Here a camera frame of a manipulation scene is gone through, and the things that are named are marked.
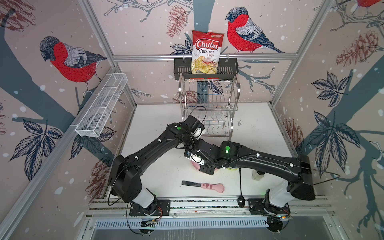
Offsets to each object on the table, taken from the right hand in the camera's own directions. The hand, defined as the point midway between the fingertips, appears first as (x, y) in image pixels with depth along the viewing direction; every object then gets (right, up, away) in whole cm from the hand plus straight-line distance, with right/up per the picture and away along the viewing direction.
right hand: (199, 164), depth 72 cm
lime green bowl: (+18, -5, +9) cm, 20 cm away
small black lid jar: (+31, -8, +5) cm, 32 cm away
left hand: (+2, +6, +4) cm, 7 cm away
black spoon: (+22, -21, +4) cm, 30 cm away
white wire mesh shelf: (-53, +30, +6) cm, 61 cm away
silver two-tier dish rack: (+12, +38, +50) cm, 64 cm away
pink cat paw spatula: (+11, -15, +8) cm, 20 cm away
